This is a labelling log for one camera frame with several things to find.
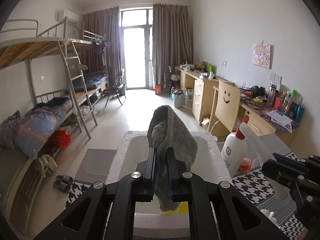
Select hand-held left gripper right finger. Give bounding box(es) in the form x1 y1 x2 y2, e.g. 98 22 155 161
167 147 288 240

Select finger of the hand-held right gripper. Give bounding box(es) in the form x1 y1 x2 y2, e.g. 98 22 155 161
274 153 307 168
261 159 304 189

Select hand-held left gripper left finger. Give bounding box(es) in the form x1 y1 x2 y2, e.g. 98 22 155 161
32 147 158 240

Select white spray bottle red cap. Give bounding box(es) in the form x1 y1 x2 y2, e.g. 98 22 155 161
246 130 292 199

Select white foam box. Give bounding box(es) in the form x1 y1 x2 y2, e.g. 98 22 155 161
106 130 233 240

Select grey terry cloth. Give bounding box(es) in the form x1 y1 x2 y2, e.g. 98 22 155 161
147 105 198 212

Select red snack packet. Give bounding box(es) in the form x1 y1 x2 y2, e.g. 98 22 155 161
237 157 254 172

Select houndstooth table cloth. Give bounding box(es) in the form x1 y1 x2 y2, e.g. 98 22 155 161
65 152 320 240

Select printed papers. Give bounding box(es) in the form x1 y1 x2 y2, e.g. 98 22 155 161
265 109 293 133

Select wooden desk with patterned top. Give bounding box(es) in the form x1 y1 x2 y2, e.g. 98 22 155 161
235 90 300 140

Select pale foam net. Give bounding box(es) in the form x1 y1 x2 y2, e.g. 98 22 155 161
259 208 277 222

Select row of toiletry bottles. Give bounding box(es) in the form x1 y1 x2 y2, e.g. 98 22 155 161
267 82 305 124

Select grey floor mat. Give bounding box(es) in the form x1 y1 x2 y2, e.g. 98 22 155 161
76 149 118 183

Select black headphones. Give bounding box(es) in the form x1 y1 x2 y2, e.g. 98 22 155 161
251 85 266 97

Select grey trash bin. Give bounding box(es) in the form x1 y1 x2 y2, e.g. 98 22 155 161
172 91 185 108

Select wooden chair with smiley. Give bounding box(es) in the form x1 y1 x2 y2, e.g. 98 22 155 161
208 80 241 137

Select dark grey slipper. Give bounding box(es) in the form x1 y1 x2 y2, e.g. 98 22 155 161
56 175 74 184
53 181 72 193

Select light wooden desk with drawers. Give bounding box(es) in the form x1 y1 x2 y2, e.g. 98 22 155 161
174 66 235 124

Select black folding chair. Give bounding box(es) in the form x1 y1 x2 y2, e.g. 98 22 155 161
104 69 127 105

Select red plastic bag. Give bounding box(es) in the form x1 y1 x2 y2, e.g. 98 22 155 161
47 129 71 152

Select yellow green cloth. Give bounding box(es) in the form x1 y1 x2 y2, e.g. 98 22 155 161
34 154 58 175

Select dark blue bedding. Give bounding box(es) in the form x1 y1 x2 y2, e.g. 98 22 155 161
72 71 109 92

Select glass balcony door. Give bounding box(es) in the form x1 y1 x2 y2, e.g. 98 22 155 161
119 9 153 90

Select metal bunk bed ladder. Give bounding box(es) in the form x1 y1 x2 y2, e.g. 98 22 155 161
57 40 98 139

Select blue and orange quilt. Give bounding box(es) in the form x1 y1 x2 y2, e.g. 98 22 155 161
17 97 73 158

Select brown curtain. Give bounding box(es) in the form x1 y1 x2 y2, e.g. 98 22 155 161
79 6 120 90
152 3 194 85

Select hanging purple clothes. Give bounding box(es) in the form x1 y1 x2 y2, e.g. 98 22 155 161
91 39 105 55

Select metal bunk bed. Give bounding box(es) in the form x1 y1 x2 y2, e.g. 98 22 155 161
69 30 110 105
0 19 99 220

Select purple patterned bag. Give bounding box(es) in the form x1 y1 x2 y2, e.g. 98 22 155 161
0 110 23 149

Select white air conditioner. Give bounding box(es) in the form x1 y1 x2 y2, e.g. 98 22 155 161
57 9 80 23

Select cartoon wall picture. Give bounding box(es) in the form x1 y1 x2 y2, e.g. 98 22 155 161
252 42 271 69

